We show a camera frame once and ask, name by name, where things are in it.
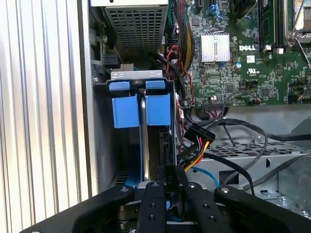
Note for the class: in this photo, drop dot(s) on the multicolour ribbon connector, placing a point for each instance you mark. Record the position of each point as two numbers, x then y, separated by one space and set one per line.
212 105

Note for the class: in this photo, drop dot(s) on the CPU socket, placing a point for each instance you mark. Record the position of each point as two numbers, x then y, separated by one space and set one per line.
305 17

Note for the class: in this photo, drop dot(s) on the silver power supply unit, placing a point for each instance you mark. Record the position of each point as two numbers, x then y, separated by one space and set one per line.
136 26

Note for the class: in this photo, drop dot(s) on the hard disk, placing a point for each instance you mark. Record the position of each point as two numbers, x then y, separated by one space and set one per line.
119 86
128 111

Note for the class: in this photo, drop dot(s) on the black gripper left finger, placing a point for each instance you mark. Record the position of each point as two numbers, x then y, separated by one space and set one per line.
153 208

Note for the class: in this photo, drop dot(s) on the grey disk bay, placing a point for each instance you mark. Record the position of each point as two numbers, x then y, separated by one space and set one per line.
104 136

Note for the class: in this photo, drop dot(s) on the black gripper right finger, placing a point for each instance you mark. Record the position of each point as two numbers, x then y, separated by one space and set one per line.
204 211

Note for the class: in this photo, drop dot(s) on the green RAM stick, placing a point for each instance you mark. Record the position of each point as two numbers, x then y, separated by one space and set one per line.
266 24

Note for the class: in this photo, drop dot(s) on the green motherboard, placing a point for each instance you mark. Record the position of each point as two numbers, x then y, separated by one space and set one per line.
267 72

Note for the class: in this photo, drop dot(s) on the dark grey PC case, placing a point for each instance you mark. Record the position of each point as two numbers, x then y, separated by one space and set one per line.
85 97

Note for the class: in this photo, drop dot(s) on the silver finned heatsink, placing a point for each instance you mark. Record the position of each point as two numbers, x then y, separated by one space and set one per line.
215 48

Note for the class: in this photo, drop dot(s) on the grey metal drive cage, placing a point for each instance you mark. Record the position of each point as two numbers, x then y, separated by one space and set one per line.
286 179

